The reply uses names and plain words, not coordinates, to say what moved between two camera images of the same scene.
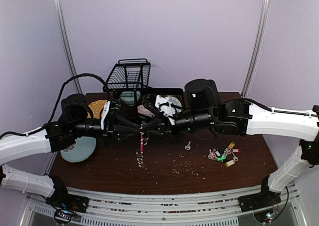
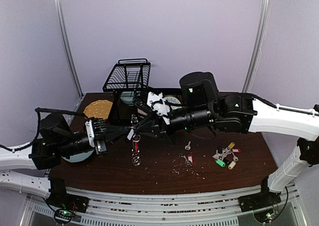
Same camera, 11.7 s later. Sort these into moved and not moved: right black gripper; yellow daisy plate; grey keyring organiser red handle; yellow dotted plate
Moved: grey keyring organiser red handle
Not moved: right black gripper; yellow dotted plate; yellow daisy plate
